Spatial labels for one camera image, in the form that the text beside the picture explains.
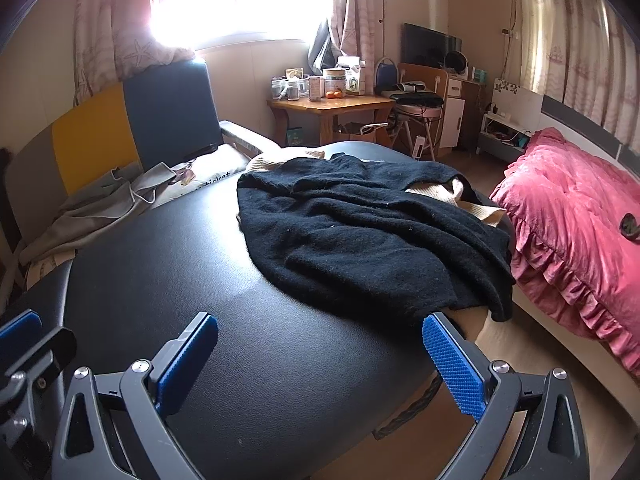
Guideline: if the pink ruffled quilt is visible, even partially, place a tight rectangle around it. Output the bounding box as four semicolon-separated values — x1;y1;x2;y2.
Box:
490;127;640;376

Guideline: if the dark hanging jacket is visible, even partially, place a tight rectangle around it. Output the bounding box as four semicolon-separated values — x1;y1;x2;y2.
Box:
306;22;347;75

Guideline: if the black flat screen television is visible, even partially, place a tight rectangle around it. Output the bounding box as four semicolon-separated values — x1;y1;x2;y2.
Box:
402;23;463;69

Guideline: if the black round fan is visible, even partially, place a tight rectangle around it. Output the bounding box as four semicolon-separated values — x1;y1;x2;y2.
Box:
444;51;471;81

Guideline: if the white narrow cabinet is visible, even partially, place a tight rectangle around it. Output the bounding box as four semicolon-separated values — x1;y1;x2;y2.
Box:
439;75;469;149

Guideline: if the brown wooden cabinet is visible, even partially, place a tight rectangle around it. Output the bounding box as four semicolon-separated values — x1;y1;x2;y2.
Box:
460;80;488;151

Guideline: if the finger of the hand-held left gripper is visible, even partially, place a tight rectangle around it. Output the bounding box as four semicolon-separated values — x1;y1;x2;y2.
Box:
0;310;77;463

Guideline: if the cluster of jars and bottles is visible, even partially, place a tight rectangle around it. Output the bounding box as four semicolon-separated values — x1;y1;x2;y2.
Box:
271;67;323;102

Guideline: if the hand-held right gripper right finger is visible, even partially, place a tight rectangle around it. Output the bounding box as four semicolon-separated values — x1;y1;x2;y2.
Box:
421;311;587;480

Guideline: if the wooden chair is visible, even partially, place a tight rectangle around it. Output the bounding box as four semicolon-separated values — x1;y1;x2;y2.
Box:
398;63;449;107

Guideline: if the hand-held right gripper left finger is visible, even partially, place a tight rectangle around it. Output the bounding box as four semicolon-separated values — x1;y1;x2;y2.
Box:
51;311;219;480

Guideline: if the dark small thing on quilt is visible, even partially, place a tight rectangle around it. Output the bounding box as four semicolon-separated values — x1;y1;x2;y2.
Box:
618;212;640;241

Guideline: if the grey cloth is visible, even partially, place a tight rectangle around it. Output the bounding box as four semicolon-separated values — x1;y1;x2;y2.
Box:
20;162;197;266

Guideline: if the white carton box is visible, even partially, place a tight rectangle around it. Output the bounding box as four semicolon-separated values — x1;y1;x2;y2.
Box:
337;56;367;97

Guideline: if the round tin can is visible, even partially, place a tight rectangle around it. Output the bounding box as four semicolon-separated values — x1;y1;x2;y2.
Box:
322;68;349;93

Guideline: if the round metal stool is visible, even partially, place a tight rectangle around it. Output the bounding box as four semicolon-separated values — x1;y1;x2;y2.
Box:
389;99;447;160

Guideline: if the wooden side table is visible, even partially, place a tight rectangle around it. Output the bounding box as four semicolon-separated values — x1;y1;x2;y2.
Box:
267;94;396;148

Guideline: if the black knit sweater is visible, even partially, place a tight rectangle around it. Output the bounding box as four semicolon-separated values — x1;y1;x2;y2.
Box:
236;155;516;323

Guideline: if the printed white cushion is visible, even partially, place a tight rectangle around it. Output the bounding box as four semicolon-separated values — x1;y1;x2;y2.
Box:
170;152;252;197

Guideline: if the white bedside shelf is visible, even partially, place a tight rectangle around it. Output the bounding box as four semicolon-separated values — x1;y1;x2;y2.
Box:
476;77;544;162

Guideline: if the pink patterned curtain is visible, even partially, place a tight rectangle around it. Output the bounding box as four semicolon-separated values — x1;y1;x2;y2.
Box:
331;0;392;63
72;0;197;87
517;0;640;153

